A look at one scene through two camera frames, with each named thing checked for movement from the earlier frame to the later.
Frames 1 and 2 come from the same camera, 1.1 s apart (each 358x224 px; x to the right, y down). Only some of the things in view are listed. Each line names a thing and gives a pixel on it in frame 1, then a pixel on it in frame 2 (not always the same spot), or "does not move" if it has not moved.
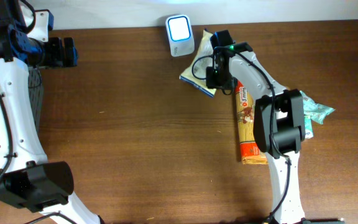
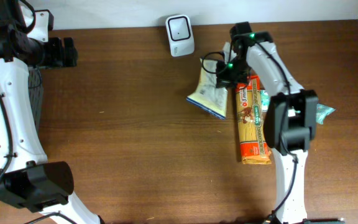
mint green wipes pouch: x=317 y=112 does not move
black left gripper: x=61 y=59 does not move
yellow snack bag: x=195 y=71 → x=207 y=96
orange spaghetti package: x=250 y=154 does not move
